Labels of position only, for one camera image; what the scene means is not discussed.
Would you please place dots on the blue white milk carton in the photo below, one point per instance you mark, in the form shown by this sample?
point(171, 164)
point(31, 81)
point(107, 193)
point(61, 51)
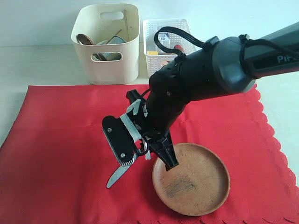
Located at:
point(164, 39)

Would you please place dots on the dark wooden spoon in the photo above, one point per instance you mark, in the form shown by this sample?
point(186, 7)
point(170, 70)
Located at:
point(85, 40)

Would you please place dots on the yellow cheese wedge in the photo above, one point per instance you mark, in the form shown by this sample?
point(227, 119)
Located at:
point(152, 53)

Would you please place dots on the small white perforated basket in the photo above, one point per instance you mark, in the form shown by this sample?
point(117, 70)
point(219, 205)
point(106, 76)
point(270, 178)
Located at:
point(150, 27)

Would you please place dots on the wooden chopstick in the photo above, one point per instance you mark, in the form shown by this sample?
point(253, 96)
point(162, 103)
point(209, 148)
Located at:
point(126, 24)
point(116, 34)

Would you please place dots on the large cream plastic bin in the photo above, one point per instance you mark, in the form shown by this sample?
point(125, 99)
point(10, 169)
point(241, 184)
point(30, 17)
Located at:
point(100, 22)

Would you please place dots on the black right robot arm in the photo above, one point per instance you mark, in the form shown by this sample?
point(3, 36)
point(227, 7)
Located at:
point(219, 68)

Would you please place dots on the red sausage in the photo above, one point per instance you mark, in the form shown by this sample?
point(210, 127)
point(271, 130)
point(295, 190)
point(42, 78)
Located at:
point(179, 47)

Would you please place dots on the brown wooden plate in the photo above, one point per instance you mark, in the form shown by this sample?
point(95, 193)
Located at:
point(197, 186)

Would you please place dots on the steel table knife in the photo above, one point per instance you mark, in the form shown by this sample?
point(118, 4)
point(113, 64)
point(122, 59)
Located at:
point(118, 173)

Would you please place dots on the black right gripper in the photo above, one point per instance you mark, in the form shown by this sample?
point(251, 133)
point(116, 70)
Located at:
point(148, 122)

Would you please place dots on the red table cloth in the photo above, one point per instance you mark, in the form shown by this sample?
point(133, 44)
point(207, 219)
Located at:
point(55, 162)

